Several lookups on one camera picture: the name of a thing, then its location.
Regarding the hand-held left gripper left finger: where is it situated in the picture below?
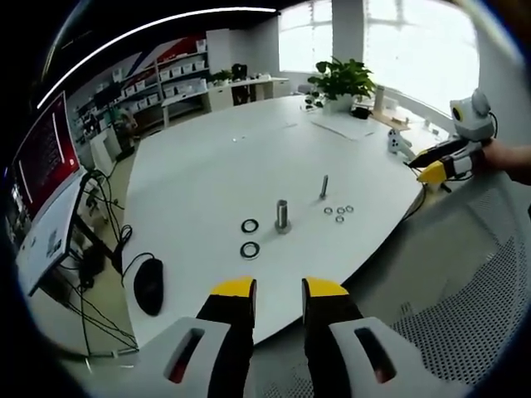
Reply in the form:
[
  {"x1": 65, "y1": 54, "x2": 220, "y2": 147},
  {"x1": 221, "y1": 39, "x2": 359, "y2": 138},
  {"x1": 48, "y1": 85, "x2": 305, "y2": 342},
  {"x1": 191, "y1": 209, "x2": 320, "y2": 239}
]
[{"x1": 103, "y1": 276, "x2": 257, "y2": 398}]

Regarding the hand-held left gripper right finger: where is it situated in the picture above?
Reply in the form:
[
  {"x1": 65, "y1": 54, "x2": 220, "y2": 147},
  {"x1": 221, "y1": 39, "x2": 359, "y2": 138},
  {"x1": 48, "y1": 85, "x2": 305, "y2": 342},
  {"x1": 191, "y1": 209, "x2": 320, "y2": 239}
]
[{"x1": 301, "y1": 276, "x2": 441, "y2": 398}]

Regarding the thick steel threaded stud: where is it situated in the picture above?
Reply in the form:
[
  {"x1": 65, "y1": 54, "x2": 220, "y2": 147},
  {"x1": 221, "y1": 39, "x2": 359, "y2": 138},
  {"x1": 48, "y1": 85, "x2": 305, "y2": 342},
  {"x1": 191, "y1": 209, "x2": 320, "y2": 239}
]
[{"x1": 273, "y1": 199, "x2": 293, "y2": 235}]

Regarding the white game controller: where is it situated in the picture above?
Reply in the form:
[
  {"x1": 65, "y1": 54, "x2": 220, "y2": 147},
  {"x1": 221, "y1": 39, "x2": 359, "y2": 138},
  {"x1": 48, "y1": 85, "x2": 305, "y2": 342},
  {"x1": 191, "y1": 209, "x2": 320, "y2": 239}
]
[{"x1": 387, "y1": 128, "x2": 415, "y2": 155}]

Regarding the wooden tray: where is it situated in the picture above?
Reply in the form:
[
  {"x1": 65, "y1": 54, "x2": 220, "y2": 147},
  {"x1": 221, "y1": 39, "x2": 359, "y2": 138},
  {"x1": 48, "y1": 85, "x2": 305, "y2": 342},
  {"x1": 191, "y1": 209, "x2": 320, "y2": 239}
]
[{"x1": 375, "y1": 109, "x2": 412, "y2": 130}]

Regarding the black computer mouse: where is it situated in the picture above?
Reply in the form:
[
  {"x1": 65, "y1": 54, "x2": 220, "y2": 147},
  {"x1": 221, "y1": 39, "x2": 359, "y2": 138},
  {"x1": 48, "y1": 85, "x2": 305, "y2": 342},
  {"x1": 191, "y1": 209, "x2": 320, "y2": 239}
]
[{"x1": 133, "y1": 257, "x2": 165, "y2": 318}]

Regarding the white paper sheet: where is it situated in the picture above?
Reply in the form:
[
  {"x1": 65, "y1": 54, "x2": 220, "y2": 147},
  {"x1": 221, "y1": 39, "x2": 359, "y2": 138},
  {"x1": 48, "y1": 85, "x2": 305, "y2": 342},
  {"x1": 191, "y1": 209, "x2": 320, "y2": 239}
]
[{"x1": 309, "y1": 117, "x2": 377, "y2": 141}]

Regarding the white plant pot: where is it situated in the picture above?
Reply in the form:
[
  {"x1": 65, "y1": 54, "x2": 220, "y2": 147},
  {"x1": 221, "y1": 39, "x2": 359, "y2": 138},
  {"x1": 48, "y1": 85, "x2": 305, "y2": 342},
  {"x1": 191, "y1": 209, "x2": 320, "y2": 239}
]
[{"x1": 323, "y1": 93, "x2": 354, "y2": 114}]

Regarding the green potted plant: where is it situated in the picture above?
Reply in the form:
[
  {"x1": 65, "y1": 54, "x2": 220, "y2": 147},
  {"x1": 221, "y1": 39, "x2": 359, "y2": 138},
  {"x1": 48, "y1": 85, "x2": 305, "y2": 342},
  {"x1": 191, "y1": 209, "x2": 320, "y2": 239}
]
[{"x1": 307, "y1": 56, "x2": 377, "y2": 103}]

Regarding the white perforated chair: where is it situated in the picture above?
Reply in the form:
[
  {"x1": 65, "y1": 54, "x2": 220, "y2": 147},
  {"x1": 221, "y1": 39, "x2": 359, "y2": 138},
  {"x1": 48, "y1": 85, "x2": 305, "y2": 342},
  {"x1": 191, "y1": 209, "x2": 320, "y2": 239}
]
[{"x1": 256, "y1": 172, "x2": 531, "y2": 398}]

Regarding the white low cabinet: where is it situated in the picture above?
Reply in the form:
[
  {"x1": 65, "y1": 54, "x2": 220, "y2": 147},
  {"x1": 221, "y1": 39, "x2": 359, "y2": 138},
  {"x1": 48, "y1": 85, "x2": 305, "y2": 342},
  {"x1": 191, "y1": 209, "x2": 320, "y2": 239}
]
[{"x1": 206, "y1": 75, "x2": 290, "y2": 112}]

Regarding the white floor unit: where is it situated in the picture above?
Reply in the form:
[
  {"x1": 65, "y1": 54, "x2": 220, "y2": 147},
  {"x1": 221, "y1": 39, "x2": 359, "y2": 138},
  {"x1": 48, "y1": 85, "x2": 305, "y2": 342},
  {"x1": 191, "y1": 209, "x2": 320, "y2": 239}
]
[{"x1": 90, "y1": 133, "x2": 120, "y2": 176}]

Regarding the small green plant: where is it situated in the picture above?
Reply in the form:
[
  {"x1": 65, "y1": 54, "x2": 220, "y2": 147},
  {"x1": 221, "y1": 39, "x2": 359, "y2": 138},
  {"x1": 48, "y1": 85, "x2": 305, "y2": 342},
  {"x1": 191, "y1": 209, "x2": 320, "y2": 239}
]
[{"x1": 210, "y1": 69, "x2": 234, "y2": 87}]

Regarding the white computer monitor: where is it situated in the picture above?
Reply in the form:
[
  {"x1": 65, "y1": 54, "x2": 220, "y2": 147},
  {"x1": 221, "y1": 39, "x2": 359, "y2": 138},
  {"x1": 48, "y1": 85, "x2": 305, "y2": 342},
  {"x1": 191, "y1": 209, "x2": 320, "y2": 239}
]
[{"x1": 11, "y1": 90, "x2": 89, "y2": 296}]

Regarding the white shelf rack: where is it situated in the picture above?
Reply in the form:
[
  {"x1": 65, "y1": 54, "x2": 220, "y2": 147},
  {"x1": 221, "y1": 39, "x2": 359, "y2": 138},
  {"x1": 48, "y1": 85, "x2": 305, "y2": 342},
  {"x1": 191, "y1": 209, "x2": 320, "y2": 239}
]
[{"x1": 110, "y1": 48, "x2": 209, "y2": 128}]

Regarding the group of white storage bins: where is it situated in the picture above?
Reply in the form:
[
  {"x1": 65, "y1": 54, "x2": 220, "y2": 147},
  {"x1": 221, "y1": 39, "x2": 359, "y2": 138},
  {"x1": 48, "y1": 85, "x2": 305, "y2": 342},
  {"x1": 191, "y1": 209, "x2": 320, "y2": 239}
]
[{"x1": 112, "y1": 57, "x2": 207, "y2": 109}]

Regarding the ceiling light strip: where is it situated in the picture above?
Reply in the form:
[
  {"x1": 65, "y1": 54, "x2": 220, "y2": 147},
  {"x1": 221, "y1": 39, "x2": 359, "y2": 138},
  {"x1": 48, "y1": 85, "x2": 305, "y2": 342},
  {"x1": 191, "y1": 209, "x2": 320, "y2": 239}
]
[{"x1": 36, "y1": 7, "x2": 278, "y2": 110}]

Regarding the black mouse cable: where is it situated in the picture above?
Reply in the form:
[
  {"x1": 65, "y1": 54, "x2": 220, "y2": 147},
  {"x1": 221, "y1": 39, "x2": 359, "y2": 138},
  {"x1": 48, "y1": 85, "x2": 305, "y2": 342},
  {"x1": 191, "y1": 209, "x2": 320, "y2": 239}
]
[{"x1": 119, "y1": 251, "x2": 158, "y2": 275}]

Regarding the black cable bundle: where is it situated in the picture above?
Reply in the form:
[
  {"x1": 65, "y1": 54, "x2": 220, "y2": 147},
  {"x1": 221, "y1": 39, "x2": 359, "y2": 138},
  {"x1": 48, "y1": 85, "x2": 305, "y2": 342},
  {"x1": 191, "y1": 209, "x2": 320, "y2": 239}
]
[{"x1": 66, "y1": 168, "x2": 140, "y2": 360}]

